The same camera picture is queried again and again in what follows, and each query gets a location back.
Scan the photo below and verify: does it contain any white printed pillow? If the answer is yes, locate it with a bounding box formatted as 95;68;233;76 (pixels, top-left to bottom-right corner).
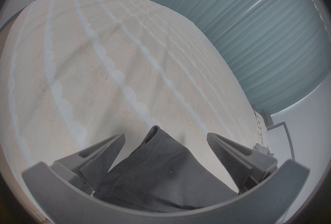
252;109;268;146

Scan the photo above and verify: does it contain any bed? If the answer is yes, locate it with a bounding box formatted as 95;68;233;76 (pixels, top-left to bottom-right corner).
0;0;296;192

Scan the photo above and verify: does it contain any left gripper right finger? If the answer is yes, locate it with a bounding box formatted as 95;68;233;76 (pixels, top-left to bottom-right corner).
207;132;278;190

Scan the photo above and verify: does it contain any grey bedside table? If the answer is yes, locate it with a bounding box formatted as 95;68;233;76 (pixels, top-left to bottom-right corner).
252;104;273;126

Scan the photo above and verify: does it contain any black T-shirt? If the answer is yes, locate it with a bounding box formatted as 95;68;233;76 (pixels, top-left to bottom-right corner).
92;125;238;213

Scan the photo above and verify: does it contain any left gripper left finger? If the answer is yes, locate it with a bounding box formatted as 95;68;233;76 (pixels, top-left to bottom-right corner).
53;133;126;191

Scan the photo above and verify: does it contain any pile of clothes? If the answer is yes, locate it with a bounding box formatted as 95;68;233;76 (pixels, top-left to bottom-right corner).
252;143;274;157

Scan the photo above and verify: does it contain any blue-green curtain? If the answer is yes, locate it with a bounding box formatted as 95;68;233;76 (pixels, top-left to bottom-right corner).
146;0;331;115

